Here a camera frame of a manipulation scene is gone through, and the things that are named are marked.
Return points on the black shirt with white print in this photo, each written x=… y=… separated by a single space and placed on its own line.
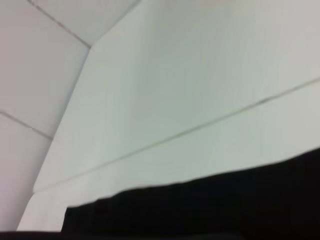
x=212 y=207

